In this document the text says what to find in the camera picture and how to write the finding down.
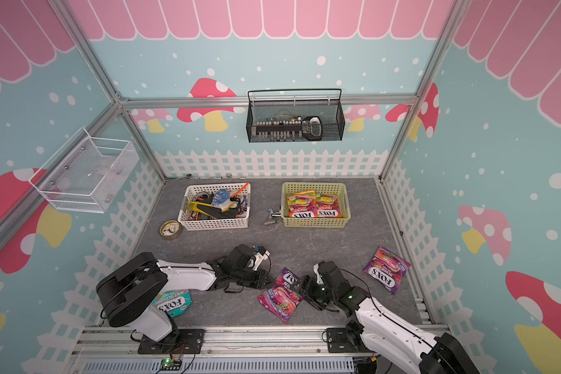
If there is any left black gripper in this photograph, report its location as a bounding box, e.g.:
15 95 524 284
231 266 276 290

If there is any purple Fox's berries bag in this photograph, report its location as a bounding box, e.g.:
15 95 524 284
257 268 302 324

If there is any teal Fox's mint bag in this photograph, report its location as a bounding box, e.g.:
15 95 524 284
152 290 192 318

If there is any orange Fox's fruits bag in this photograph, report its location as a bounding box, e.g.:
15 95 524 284
286 190 316 219

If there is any orange white candy bag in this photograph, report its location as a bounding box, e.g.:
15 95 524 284
316 194 342 218

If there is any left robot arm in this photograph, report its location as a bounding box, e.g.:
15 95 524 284
96 245 272 350

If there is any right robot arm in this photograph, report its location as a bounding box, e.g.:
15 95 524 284
291 261 479 373

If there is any white plastic basket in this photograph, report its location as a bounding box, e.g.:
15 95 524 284
177 182 252 232

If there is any green plastic basket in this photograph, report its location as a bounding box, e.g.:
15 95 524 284
280 182 352 228

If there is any yellow black tool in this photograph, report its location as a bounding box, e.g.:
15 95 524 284
185 202 242 219

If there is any metal fitting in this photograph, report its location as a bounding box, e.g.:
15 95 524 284
264 208 283 226

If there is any tape roll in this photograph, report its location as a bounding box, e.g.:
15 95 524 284
159 220 183 240

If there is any orange tube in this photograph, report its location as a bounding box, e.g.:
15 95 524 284
230 183 249 197

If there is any small green circuit board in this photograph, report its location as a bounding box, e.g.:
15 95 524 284
158 358 182 372

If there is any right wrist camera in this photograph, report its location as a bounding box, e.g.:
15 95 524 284
313 262 324 285

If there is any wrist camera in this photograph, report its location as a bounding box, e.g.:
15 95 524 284
252 246 270 271
313 262 324 285

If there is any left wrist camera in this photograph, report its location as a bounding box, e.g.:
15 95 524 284
252 246 270 271

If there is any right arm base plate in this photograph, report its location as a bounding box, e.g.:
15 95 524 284
322 327 372 354

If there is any purple Fox's bag near wall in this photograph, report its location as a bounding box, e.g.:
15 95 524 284
363 246 411 295

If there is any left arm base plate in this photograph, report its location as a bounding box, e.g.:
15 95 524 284
137 329 206 355

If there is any socket set in wall basket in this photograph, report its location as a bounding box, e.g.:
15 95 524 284
247 119 305 143

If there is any black wire wall basket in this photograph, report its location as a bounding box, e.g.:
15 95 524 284
246 88 345 143

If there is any white wire wall basket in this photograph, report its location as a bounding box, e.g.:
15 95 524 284
28 128 140 213

